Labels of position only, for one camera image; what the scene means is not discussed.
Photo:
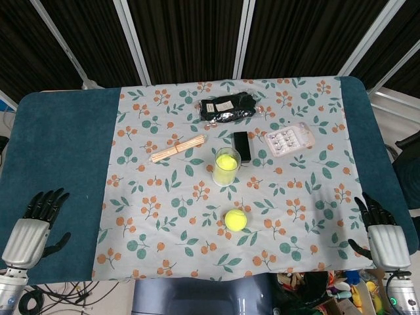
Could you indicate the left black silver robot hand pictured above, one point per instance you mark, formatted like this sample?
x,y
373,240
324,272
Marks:
x,y
28,241

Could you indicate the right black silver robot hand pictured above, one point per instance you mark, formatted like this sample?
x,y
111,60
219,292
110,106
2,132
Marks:
x,y
388,244

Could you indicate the yellow tennis ball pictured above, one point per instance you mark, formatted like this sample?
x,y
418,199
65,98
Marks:
x,y
226,162
235,220

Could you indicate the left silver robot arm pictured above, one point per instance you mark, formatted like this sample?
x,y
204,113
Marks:
x,y
10,287

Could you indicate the clear plastic cup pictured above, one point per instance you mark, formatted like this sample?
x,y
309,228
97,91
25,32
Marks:
x,y
224,178

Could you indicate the dark office chair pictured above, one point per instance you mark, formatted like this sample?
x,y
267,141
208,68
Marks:
x,y
408,177

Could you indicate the bin of colourful toys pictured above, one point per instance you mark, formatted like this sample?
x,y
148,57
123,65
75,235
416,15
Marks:
x,y
315,292

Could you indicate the teal table cover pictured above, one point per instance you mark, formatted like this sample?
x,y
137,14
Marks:
x,y
59,147

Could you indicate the pink earring blister pack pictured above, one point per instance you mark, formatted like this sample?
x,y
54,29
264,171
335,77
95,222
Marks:
x,y
288,139

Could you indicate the floral print tablecloth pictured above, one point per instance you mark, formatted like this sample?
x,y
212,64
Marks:
x,y
170,203

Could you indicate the black rectangular box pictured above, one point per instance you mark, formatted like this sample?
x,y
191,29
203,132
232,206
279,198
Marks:
x,y
242,146

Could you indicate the bundle of wooden sticks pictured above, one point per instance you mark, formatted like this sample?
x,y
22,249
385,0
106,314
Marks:
x,y
178,149

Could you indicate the blue-grey robot torso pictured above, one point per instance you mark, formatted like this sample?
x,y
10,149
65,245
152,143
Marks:
x,y
197,295

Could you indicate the black folding screen panel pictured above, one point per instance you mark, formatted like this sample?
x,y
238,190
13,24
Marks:
x,y
23,49
92,36
397,42
295,33
187,36

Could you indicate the black gloves in plastic bag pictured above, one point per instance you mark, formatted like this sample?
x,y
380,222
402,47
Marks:
x,y
229,106

